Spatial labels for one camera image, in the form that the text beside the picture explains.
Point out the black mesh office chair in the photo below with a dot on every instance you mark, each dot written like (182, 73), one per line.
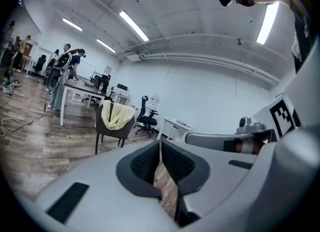
(147, 120)

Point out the dark-topped white-legged table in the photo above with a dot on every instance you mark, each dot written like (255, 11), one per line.
(80, 87)

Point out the small white desk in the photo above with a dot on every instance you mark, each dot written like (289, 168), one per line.
(172, 122)

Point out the white ceiling pipes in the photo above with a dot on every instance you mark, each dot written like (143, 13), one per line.
(200, 57)

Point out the low white cabinet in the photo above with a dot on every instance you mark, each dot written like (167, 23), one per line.
(122, 95)

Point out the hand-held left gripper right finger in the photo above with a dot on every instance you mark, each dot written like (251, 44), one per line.
(215, 176)

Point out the white water dispenser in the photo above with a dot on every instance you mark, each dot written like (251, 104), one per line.
(153, 102)

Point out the dark grey chair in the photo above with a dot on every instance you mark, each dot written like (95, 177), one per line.
(117, 132)

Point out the white whiteboard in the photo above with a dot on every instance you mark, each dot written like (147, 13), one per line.
(87, 69)

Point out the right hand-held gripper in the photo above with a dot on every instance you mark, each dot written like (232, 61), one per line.
(287, 176)

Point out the grey flat device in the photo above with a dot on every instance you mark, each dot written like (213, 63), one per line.
(182, 122)

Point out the pale yellow clothing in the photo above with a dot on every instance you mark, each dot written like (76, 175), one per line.
(117, 116)

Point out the red-labelled plastic bottle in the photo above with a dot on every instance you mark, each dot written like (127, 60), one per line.
(100, 88)

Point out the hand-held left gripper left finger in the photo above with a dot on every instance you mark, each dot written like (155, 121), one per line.
(100, 201)

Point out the long ceiling light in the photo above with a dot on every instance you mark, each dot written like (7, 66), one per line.
(268, 23)
(72, 24)
(106, 45)
(134, 25)

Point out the small wall picture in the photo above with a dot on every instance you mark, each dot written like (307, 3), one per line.
(108, 69)

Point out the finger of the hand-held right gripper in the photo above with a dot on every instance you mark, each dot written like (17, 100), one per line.
(207, 139)

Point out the black monitor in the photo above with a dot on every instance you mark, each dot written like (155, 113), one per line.
(102, 81)

